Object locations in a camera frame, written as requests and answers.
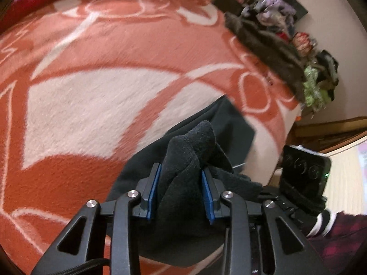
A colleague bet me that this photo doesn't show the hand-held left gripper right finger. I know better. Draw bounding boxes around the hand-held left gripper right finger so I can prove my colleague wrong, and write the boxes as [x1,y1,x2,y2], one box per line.
[201,168,330,275]

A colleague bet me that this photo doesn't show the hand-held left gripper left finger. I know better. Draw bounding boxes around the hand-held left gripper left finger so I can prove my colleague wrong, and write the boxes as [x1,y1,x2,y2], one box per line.
[30,163,162,275]

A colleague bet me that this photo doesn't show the black pants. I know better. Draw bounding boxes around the black pants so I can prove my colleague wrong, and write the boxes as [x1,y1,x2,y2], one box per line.
[107,96,287,264]

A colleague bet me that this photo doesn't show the person's right forearm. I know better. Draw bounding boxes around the person's right forearm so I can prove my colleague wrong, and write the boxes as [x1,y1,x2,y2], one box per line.
[307,209,367,275]

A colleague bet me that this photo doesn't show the green cloth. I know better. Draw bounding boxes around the green cloth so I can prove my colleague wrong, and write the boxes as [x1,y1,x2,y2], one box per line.
[302,64,327,106]

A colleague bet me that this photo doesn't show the black garment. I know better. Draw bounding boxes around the black garment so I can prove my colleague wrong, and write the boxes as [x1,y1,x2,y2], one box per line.
[315,50,340,101]

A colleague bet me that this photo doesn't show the orange white floral blanket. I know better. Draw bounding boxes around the orange white floral blanket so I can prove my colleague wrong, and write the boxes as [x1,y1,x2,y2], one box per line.
[0,0,304,275]

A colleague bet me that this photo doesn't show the brown fuzzy coat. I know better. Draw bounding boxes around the brown fuzzy coat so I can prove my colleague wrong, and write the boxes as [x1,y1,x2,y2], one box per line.
[224,11,307,104]

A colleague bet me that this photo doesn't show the red patterned bag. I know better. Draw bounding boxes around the red patterned bag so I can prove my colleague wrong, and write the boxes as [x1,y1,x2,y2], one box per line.
[292,31,317,58]

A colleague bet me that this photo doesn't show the pile of purple clothes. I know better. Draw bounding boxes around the pile of purple clothes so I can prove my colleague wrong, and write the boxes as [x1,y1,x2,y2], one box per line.
[241,0,297,35]

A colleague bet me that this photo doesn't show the dark cabinet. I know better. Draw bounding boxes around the dark cabinet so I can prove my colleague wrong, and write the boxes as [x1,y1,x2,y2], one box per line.
[214,0,247,15]

